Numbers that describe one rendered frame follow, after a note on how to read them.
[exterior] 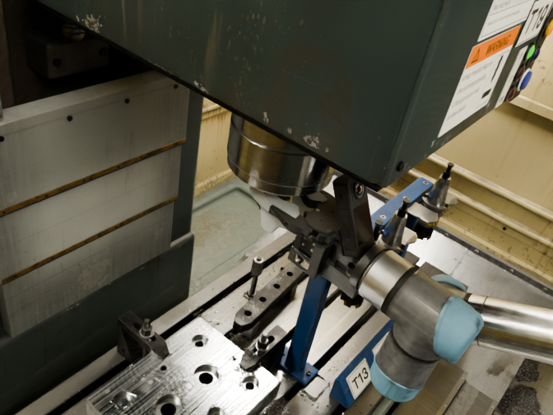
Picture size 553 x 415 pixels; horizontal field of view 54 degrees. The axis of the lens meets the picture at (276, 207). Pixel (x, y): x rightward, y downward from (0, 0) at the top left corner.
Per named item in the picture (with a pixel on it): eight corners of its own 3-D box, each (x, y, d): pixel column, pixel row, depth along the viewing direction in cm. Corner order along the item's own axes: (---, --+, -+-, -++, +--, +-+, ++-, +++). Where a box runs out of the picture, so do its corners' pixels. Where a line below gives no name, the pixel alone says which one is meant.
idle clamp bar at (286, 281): (301, 288, 145) (305, 270, 141) (242, 347, 126) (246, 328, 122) (286, 279, 146) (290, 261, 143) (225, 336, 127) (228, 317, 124)
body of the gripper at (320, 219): (282, 256, 81) (346, 307, 75) (295, 212, 75) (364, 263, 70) (314, 236, 86) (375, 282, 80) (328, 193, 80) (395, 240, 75)
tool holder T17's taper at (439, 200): (429, 193, 131) (439, 169, 128) (447, 200, 130) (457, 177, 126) (423, 200, 128) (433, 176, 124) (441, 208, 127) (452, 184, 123)
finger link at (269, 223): (234, 221, 82) (287, 249, 79) (241, 189, 78) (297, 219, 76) (245, 211, 84) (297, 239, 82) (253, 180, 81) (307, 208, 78)
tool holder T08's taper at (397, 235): (388, 229, 116) (397, 204, 112) (405, 240, 114) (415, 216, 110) (376, 237, 113) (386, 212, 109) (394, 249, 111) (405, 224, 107)
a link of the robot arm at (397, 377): (432, 366, 84) (462, 321, 77) (406, 418, 76) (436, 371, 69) (387, 338, 87) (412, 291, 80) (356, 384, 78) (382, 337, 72)
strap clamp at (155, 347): (169, 380, 116) (174, 333, 107) (157, 389, 113) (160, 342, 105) (129, 342, 121) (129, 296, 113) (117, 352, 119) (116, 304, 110)
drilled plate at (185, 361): (276, 396, 112) (281, 381, 109) (170, 501, 92) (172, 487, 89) (197, 331, 122) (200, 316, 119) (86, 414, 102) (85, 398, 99)
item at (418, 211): (441, 218, 127) (442, 215, 126) (431, 227, 123) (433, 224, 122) (415, 203, 130) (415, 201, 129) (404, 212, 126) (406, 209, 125)
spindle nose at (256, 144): (276, 128, 89) (290, 58, 82) (355, 175, 81) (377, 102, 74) (202, 156, 78) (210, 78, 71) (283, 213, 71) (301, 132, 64)
